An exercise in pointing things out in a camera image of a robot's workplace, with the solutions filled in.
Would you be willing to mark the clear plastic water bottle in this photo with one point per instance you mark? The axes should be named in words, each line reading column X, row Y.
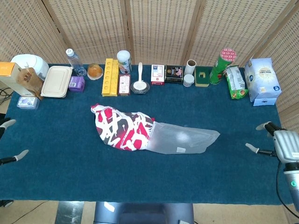
column 74, row 61

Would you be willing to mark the orange white carton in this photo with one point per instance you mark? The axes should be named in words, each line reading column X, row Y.
column 9, row 79

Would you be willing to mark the black printed box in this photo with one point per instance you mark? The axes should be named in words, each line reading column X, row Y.
column 174, row 74

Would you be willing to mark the yellow plastic egg tray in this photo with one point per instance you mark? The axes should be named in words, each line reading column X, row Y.
column 109, row 79

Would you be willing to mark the white green printed canister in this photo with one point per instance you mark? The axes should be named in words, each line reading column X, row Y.
column 123, row 63

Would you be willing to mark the white rounded kitchen appliance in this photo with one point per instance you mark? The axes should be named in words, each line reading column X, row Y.
column 35, row 64

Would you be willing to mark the grey metal floor plate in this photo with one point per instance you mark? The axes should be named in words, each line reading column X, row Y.
column 70, row 212

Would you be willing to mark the white cardboard box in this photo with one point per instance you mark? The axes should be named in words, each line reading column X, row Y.
column 264, row 102

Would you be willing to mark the brown paper pouch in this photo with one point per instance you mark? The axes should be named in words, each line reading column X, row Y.
column 29, row 81

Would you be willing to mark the clear box with blue label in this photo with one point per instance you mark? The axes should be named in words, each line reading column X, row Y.
column 28, row 102

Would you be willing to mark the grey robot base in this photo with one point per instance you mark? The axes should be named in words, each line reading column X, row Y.
column 140, row 213

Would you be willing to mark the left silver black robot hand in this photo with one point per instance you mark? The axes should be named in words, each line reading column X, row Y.
column 9, row 123

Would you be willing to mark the beige lidded lunch box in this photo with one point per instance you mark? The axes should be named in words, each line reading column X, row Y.
column 56, row 80

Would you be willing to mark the red white black patterned clothes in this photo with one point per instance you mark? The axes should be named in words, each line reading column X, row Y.
column 121, row 130

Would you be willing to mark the maroon pink flat box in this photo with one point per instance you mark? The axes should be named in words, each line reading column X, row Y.
column 124, row 85

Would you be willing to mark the black caster wheel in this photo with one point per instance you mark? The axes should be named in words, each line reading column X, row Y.
column 5, row 203

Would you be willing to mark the green white snack bag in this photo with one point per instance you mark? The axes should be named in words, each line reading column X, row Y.
column 236, row 81

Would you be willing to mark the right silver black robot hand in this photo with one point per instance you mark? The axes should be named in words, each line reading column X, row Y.
column 287, row 144

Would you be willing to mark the orange jelly cup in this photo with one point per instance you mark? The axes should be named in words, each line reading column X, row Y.
column 94, row 71

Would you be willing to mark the green yellow sponge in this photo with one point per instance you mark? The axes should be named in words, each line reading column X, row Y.
column 202, row 77

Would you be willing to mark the woven folding screen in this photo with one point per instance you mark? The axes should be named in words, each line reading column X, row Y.
column 158, row 30

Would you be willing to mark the white paper roll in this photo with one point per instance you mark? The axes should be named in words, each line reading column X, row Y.
column 189, row 67

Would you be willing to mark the white round jar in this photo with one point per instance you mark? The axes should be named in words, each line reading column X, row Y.
column 188, row 80

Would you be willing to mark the green chips can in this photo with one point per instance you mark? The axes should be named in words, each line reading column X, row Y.
column 219, row 67

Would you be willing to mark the small purple box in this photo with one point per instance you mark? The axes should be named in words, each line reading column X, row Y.
column 76, row 83

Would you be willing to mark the dark patterned bowl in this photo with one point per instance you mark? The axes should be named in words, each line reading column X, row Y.
column 147, row 86

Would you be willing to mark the white rice spoon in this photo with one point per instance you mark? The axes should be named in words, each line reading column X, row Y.
column 140, row 70

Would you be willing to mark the red white small box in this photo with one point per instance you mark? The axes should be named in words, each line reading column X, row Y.
column 157, row 74

